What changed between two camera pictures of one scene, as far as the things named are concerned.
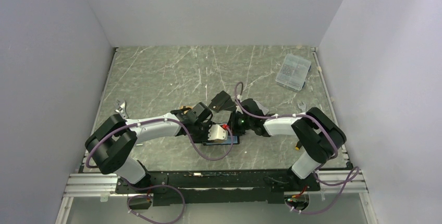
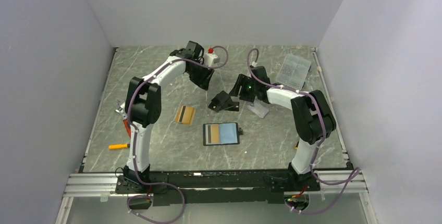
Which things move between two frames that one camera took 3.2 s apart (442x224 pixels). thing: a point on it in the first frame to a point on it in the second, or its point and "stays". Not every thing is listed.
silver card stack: [264, 110] stays
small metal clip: [122, 111] stays
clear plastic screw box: [293, 72] stays
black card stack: [222, 101] stays
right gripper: [236, 131] to [242, 80]
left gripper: [204, 138] to [204, 82]
